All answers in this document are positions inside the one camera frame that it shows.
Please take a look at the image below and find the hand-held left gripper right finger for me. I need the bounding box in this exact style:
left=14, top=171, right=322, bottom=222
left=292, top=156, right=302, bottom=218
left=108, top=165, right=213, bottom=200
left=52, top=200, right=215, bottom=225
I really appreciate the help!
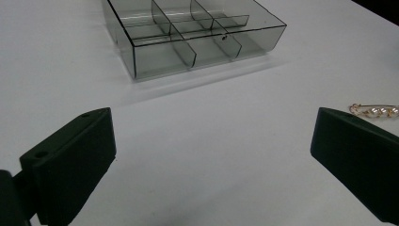
left=310, top=106, right=399, bottom=226

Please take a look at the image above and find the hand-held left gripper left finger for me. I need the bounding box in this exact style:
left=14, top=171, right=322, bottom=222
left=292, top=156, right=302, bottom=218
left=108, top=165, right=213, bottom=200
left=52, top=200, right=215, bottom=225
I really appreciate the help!
left=19, top=106, right=118, bottom=226

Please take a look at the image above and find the gold pearl brooch pin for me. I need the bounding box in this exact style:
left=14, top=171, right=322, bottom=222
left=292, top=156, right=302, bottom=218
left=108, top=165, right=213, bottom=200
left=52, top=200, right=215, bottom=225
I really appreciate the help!
left=348, top=103, right=399, bottom=120

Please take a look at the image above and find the clear grey compartment box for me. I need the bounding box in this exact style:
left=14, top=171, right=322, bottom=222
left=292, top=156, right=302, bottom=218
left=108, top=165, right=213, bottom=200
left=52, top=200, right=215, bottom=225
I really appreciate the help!
left=101, top=0, right=288, bottom=81

